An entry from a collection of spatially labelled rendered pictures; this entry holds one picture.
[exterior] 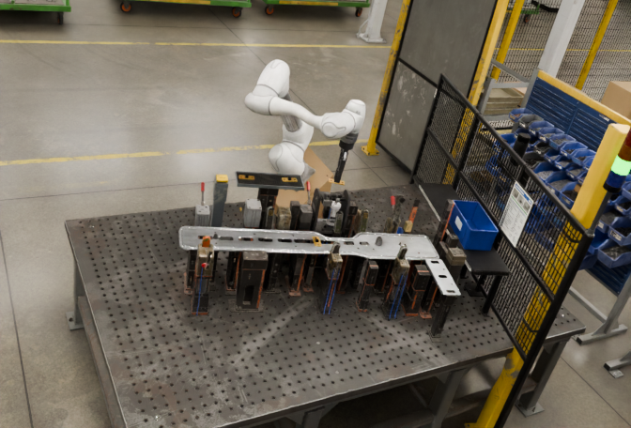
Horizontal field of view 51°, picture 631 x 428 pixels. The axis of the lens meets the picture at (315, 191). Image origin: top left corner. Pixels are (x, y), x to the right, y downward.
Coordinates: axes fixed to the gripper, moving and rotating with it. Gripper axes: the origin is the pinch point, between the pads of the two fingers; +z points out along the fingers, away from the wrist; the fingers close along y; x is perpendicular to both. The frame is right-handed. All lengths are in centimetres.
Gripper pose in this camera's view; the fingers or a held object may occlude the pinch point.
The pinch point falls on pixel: (338, 175)
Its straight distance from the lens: 340.2
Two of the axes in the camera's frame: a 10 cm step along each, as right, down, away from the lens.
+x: 9.8, 1.9, 1.0
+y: 0.0, 4.9, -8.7
